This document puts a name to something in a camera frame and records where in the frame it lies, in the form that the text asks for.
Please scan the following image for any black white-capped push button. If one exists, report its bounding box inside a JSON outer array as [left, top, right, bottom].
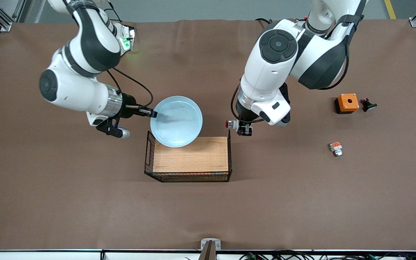
[[360, 97, 378, 113]]

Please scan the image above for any black wire mesh basket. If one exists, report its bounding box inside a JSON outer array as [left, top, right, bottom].
[[144, 129, 233, 183]]

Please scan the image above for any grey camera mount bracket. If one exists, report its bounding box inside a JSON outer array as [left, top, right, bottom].
[[199, 238, 222, 260]]

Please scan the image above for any light blue round plate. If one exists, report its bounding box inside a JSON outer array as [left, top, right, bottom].
[[150, 96, 203, 148]]

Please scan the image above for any wooden board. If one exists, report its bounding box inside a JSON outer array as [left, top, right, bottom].
[[153, 136, 229, 173]]

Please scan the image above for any brown table cover sheet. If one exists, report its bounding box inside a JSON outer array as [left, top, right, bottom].
[[0, 18, 416, 251]]

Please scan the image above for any orange button enclosure box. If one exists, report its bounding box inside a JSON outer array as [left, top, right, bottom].
[[335, 94, 360, 114]]

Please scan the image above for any black cable bundle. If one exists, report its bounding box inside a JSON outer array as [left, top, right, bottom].
[[239, 250, 416, 260]]

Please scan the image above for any white table edge rail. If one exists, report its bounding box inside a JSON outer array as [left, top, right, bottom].
[[0, 248, 416, 260]]

